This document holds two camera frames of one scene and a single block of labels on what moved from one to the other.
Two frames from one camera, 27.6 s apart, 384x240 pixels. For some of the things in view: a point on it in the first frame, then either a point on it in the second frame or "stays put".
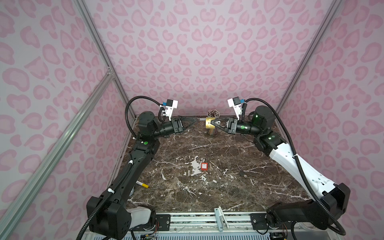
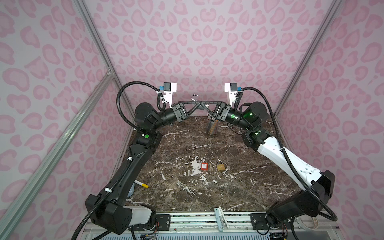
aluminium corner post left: x=111 y=69 stays put
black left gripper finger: x=189 y=125 -> x=192 y=109
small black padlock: x=242 y=172 -> x=199 y=107
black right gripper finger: x=219 y=119 -> x=220 y=103
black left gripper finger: x=186 y=119 -> x=182 y=102
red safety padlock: x=204 y=166 stays put
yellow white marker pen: x=141 y=184 stays put
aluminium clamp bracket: x=221 y=219 stays put
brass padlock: x=208 y=122 -> x=220 y=166
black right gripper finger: x=219 y=126 -> x=209 y=111
